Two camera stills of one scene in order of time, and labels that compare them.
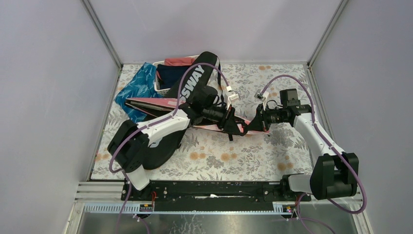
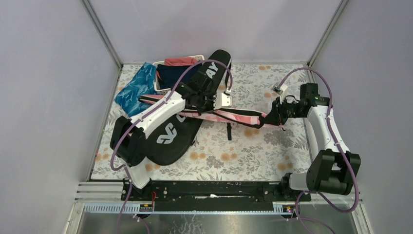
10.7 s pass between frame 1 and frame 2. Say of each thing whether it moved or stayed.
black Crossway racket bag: moved
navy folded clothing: stayed
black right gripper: moved
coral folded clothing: stayed
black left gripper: moved
